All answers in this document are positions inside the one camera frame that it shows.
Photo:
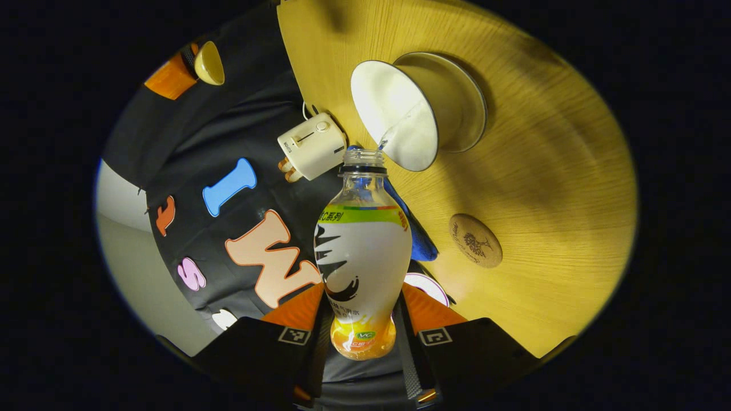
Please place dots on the white teacup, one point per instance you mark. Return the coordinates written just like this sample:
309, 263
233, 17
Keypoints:
394, 108

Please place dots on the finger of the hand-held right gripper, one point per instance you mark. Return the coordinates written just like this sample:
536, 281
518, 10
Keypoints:
168, 80

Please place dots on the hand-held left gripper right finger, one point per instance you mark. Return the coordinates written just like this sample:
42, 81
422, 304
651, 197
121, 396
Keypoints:
410, 365

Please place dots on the orange drink water bottle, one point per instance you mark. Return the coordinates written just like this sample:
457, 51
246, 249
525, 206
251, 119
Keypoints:
362, 257

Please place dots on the black backdrop cloth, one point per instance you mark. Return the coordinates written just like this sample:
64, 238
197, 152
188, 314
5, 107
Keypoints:
188, 142

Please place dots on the white toaster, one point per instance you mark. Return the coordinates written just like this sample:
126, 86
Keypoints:
314, 145

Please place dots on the blue towel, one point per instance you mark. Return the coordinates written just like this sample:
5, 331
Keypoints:
421, 240

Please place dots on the brown toast slice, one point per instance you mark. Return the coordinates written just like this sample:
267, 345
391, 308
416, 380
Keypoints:
284, 165
293, 175

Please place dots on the round cork coaster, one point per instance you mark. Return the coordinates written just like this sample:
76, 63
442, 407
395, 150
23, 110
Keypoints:
475, 241

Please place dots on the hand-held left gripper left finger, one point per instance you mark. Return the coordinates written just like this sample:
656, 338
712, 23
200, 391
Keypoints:
257, 354

